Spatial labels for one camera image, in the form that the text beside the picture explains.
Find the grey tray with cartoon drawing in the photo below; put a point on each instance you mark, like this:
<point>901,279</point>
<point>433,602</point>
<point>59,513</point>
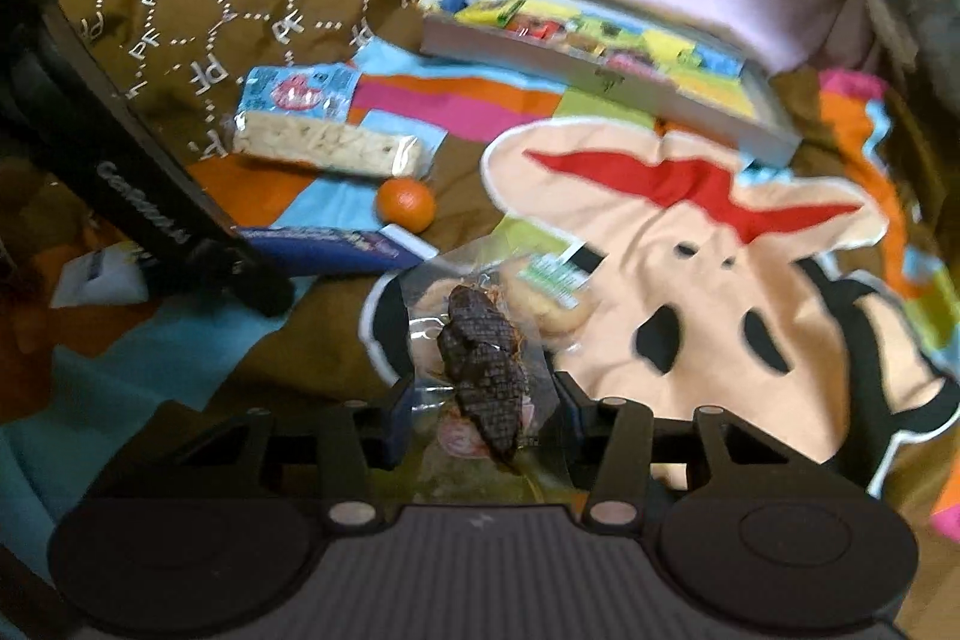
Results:
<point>525,59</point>

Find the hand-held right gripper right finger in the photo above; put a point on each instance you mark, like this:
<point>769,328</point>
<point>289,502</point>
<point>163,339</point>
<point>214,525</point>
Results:
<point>568,422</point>

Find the dark bread packet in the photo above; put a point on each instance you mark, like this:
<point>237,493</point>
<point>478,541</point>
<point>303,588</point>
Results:
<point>480,355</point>

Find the silver white snack packet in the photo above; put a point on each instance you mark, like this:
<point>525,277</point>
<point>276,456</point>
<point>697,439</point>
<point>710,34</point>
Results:
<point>97,280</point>

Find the red snack packet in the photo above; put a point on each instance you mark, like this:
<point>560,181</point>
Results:
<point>536,27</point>

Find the light blue snack packet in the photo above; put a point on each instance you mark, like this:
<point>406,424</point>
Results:
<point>300,89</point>

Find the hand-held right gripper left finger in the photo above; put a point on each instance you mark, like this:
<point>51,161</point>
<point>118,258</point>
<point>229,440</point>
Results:
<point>401,426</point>

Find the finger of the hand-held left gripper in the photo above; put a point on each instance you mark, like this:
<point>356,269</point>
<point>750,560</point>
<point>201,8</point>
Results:
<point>247,280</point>

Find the tangerine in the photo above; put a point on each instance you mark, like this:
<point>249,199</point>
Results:
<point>405,203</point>

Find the cream nougat bar packet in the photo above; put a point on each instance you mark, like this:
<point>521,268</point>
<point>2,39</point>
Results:
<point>330,145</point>

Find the yellow snack packet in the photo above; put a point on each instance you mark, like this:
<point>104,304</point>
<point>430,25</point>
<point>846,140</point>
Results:
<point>495,6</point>

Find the colourful cartoon blanket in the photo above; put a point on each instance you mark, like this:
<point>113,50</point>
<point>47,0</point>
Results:
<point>697,265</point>

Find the cookie packet with barcode label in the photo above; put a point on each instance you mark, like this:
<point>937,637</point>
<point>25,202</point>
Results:
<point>559,299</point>

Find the blue cracker packet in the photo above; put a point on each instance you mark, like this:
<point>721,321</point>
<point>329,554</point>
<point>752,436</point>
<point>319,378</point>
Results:
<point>330,246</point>

